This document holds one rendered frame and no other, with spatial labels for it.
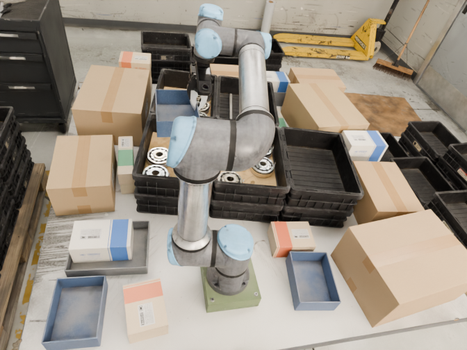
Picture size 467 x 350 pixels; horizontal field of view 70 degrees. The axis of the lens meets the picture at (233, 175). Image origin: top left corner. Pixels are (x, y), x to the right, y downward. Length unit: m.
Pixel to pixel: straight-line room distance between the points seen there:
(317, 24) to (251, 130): 4.41
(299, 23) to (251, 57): 4.06
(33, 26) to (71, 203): 1.39
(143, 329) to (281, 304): 0.48
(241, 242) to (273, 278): 0.33
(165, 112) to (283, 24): 3.75
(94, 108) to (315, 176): 1.04
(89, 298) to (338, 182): 1.09
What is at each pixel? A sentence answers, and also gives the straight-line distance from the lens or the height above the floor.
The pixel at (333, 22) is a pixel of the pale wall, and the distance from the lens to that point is 5.19.
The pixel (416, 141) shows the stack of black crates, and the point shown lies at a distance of 2.90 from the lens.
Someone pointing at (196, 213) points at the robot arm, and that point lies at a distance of 0.88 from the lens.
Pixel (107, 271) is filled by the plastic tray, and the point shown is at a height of 0.73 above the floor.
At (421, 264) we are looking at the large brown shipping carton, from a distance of 1.36.
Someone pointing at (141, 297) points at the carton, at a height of 0.77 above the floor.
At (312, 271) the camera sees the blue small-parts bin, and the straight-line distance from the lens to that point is 1.39.
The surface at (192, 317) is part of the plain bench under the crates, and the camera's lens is 1.22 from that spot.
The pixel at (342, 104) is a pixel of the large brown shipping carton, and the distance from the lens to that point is 1.96.
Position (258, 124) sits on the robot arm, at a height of 1.40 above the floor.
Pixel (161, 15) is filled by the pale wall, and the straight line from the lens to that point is 4.60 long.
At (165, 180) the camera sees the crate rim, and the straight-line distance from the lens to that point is 1.26.
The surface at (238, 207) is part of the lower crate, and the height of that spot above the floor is 0.80.
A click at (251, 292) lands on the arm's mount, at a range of 1.21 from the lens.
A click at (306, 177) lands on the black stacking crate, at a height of 0.83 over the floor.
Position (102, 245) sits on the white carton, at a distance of 1.26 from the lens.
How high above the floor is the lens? 1.84
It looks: 45 degrees down
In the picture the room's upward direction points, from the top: 11 degrees clockwise
